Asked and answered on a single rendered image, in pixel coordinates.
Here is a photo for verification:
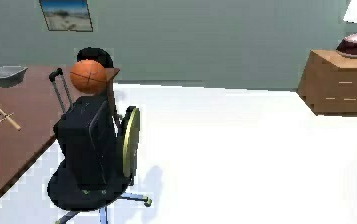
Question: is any orange basketball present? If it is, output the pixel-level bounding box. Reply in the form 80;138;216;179
69;59;108;95

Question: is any black office chair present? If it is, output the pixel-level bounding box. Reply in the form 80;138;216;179
46;105;153;224

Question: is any black suitcase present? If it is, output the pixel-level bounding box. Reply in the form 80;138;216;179
48;67;119;188

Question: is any framed beach picture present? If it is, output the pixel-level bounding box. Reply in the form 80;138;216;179
38;0;94;33

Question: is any wooden chest of drawers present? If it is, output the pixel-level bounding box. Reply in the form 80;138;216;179
296;49;357;117

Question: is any brown wooden desk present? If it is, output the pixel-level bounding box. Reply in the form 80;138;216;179
0;64;121;212

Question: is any grey tray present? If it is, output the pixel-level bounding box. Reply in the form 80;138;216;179
0;65;29;89

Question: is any white-shaded dark red lamp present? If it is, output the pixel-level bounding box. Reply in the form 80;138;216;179
335;0;357;59

